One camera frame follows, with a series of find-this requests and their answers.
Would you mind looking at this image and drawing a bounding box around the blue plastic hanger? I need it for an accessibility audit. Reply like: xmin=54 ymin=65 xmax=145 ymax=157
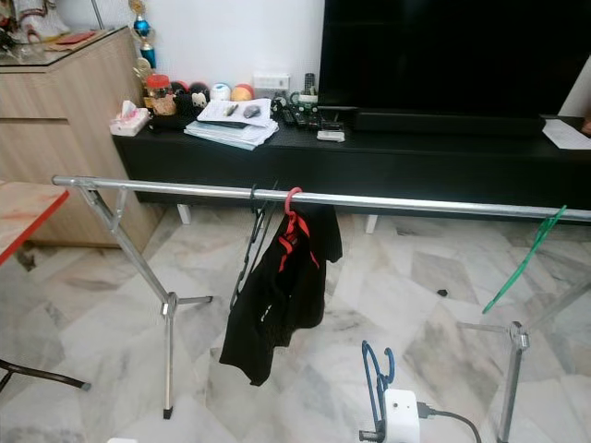
xmin=360 ymin=340 xmax=397 ymax=442

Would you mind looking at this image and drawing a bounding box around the black plastic hanger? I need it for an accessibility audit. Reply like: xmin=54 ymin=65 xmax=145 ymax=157
xmin=231 ymin=182 xmax=283 ymax=310

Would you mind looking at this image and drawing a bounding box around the red plastic hanger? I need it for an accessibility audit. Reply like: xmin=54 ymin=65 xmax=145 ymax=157
xmin=277 ymin=186 xmax=321 ymax=275

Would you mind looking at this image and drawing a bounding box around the green plastic hanger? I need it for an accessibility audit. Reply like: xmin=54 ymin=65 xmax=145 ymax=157
xmin=481 ymin=204 xmax=568 ymax=316

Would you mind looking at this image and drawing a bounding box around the black shirt with white logo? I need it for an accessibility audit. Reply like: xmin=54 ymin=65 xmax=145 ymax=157
xmin=219 ymin=203 xmax=344 ymax=388

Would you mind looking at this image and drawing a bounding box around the black TV console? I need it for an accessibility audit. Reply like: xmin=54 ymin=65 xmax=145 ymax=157
xmin=112 ymin=109 xmax=591 ymax=227

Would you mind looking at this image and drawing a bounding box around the silver metal clothes rack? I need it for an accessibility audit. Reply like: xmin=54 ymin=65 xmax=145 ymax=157
xmin=53 ymin=174 xmax=591 ymax=443

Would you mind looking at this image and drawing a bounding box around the marble table with red edge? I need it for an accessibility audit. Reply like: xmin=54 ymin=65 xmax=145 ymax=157
xmin=0 ymin=182 xmax=71 ymax=266

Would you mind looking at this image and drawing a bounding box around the black soundbar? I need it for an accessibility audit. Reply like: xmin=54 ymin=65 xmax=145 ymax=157
xmin=352 ymin=108 xmax=547 ymax=139

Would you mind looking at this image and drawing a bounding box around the white paper stack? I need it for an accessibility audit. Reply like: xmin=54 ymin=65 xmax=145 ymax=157
xmin=184 ymin=96 xmax=281 ymax=151

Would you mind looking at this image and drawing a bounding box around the white paper sheet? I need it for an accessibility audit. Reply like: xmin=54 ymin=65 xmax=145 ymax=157
xmin=541 ymin=117 xmax=591 ymax=151

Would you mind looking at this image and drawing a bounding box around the light wooden cabinet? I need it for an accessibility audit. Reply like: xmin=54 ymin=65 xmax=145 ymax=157
xmin=0 ymin=26 xmax=160 ymax=252

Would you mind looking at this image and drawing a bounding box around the black red round toy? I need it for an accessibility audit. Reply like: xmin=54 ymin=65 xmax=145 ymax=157
xmin=171 ymin=80 xmax=211 ymax=112

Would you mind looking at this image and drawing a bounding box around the black television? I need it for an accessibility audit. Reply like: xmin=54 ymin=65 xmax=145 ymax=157
xmin=318 ymin=0 xmax=591 ymax=121

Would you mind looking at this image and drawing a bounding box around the pink tissue box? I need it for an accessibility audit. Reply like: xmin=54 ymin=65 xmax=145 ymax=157
xmin=108 ymin=99 xmax=151 ymax=138

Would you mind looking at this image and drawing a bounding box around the jar with red lid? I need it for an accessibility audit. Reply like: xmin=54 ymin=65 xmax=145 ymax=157
xmin=144 ymin=73 xmax=175 ymax=117

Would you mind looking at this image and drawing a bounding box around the blue gold trophy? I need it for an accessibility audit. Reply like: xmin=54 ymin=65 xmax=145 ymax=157
xmin=127 ymin=0 xmax=157 ymax=86

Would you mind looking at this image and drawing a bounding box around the white robed figurine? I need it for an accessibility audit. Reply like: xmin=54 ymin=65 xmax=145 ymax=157
xmin=14 ymin=0 xmax=71 ymax=43

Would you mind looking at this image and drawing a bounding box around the red flat box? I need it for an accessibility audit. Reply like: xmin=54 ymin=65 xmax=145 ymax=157
xmin=54 ymin=30 xmax=99 ymax=47

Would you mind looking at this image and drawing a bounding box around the dark metal table leg frame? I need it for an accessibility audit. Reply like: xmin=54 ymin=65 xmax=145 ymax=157
xmin=0 ymin=359 xmax=92 ymax=394

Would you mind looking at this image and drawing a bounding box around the black cordless phone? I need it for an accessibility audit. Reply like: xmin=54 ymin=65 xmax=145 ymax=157
xmin=301 ymin=72 xmax=319 ymax=102

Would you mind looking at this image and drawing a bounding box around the white wall socket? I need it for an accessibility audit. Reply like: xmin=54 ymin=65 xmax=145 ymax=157
xmin=251 ymin=72 xmax=291 ymax=92

